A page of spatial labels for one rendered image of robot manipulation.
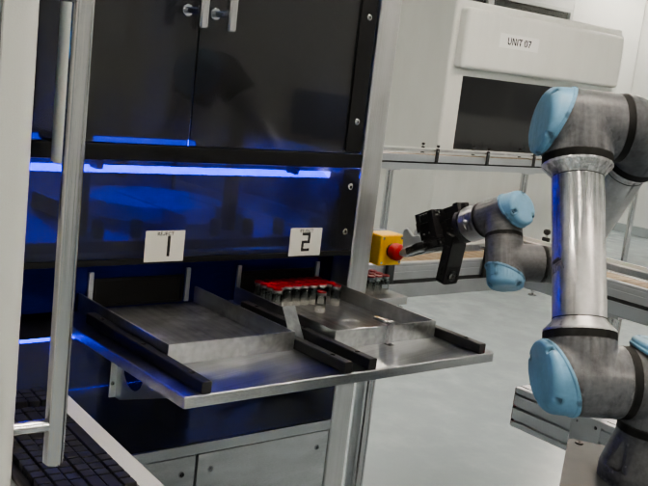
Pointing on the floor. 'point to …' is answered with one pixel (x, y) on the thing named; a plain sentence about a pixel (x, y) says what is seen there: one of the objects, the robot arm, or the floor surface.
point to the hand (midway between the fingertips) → (405, 256)
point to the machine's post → (388, 33)
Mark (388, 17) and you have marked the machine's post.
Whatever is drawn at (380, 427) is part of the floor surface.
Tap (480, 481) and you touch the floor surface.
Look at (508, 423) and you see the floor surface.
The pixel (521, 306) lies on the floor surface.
